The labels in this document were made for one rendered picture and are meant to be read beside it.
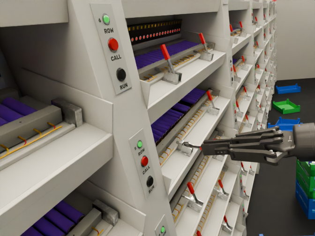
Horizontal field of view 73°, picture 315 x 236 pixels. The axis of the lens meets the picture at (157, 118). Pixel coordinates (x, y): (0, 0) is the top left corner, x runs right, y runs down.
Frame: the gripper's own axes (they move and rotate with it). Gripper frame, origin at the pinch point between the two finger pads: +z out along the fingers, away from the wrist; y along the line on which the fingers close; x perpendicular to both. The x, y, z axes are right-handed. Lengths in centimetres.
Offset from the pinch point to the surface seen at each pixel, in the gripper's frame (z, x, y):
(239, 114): 11, -19, 69
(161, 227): 7.2, -5.6, -20.9
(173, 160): 10.1, -0.2, -5.5
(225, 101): 8.0, -1.4, 40.8
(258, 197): 18, -92, 87
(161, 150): 11.8, 3.4, -6.3
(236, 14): 10, 32, 115
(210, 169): 13.0, -19.6, 18.5
